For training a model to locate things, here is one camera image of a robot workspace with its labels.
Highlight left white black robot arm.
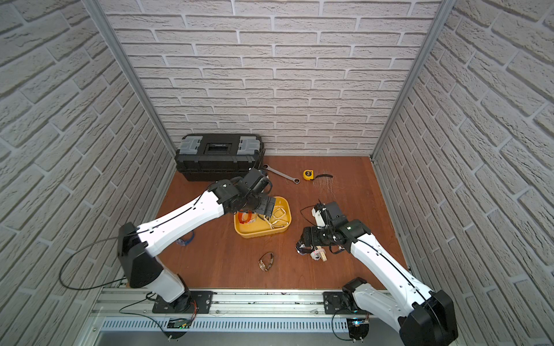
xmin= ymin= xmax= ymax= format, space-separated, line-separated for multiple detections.
xmin=117 ymin=169 xmax=276 ymax=313

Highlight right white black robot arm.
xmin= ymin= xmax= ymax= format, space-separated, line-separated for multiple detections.
xmin=296 ymin=202 xmax=459 ymax=345

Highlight yellow plastic storage box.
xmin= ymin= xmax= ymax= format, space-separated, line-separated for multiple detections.
xmin=234 ymin=196 xmax=292 ymax=239

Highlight black grey toolbox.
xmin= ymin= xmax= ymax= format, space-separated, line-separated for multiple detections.
xmin=175 ymin=133 xmax=265 ymax=182

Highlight silver combination wrench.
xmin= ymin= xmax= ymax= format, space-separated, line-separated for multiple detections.
xmin=263 ymin=164 xmax=300 ymax=185

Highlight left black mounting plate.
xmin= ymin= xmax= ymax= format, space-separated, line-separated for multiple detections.
xmin=152 ymin=291 xmax=214 ymax=314

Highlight right controller board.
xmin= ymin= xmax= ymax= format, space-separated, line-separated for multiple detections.
xmin=346 ymin=319 xmax=370 ymax=342

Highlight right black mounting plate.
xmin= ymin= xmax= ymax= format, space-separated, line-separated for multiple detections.
xmin=323 ymin=291 xmax=369 ymax=315

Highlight black strap watch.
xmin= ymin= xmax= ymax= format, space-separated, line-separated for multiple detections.
xmin=295 ymin=242 xmax=313 ymax=255

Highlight cream pink strap watch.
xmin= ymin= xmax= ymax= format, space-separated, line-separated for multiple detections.
xmin=310 ymin=246 xmax=327 ymax=262

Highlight yellow tape measure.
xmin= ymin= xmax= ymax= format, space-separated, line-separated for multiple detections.
xmin=303 ymin=170 xmax=315 ymax=181

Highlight controller board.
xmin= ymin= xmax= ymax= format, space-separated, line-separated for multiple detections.
xmin=167 ymin=319 xmax=194 ymax=340
xmin=346 ymin=319 xmax=370 ymax=342

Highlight black mounting plate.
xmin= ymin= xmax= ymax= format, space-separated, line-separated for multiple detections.
xmin=323 ymin=291 xmax=369 ymax=315
xmin=152 ymin=291 xmax=214 ymax=314

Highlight left controller board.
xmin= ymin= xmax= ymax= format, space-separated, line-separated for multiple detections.
xmin=167 ymin=319 xmax=194 ymax=340

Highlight beige strap watch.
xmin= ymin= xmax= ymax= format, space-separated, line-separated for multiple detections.
xmin=272 ymin=207 xmax=287 ymax=219

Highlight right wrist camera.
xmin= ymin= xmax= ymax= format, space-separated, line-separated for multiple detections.
xmin=312 ymin=202 xmax=345 ymax=228

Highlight red orange glasses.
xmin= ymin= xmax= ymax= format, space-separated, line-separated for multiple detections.
xmin=237 ymin=210 xmax=257 ymax=224

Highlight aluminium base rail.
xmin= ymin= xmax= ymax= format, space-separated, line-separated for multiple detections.
xmin=88 ymin=287 xmax=447 ymax=321

